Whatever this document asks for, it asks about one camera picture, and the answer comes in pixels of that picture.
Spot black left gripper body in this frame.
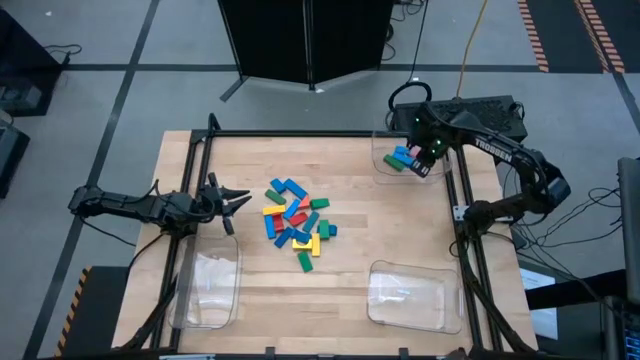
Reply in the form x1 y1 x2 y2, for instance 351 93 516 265
191 172 236 237

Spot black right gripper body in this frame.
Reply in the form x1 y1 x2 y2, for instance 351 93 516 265
418 130 452 167

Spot teal wooden block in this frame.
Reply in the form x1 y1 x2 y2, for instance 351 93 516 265
301 210 321 234

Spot clear plastic bin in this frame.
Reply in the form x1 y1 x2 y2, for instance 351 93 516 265
167 233 244 331
370 129 455 185
366 258 465 335

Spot black perforated computer case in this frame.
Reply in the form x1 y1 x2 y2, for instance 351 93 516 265
388 94 530 165

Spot black mat yellow hazard stripes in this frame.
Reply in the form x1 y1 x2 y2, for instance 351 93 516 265
53 264 132 359

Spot black partition screen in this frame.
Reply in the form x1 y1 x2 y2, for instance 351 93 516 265
217 0 396 104

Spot black mat orange stripes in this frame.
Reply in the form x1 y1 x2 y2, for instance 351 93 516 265
516 0 614 75
579 0 640 75

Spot white paper sheet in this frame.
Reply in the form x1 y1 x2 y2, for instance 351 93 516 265
519 267 560 341

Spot dark grey equipment case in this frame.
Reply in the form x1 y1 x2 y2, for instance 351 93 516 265
0 117 31 199

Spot grey monitor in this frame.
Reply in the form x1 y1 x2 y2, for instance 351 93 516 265
617 157 640 306

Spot black floor platform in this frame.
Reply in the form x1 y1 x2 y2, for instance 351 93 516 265
0 7 64 119

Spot black coiled floor cable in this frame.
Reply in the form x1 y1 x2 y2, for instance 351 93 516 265
387 0 434 115

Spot black table frame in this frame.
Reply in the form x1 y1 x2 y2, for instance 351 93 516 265
117 112 539 360

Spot yellow cable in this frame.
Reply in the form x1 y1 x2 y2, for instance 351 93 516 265
455 0 490 100

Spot thin black floor cable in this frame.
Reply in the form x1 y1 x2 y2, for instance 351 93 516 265
43 43 84 67

